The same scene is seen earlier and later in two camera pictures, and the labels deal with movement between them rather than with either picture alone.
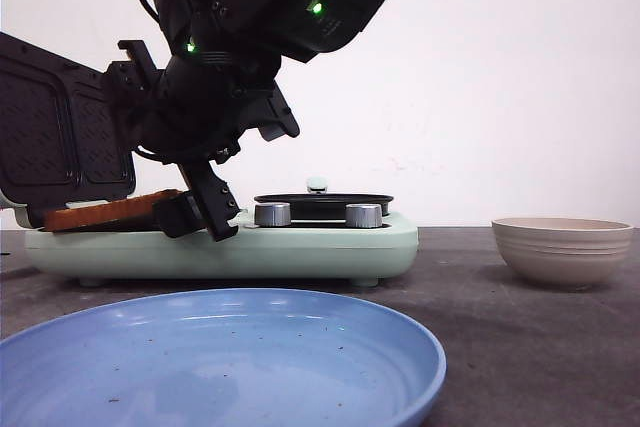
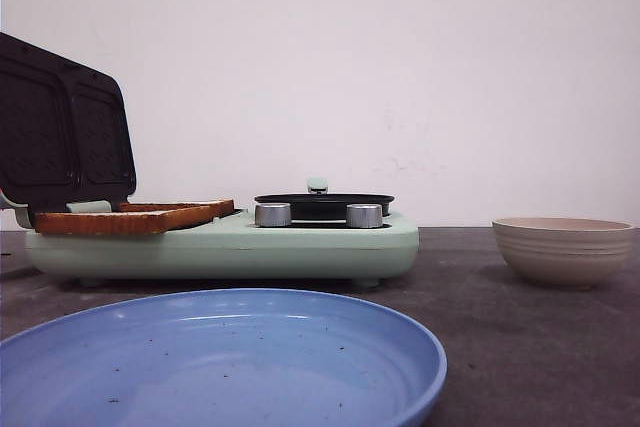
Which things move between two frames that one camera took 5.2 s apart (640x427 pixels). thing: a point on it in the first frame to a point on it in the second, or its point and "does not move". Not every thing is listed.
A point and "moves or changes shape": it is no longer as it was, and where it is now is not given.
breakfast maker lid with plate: [60, 139] does not move
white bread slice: [132, 210] moves or changes shape
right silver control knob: [363, 215] does not move
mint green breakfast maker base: [360, 254] does not move
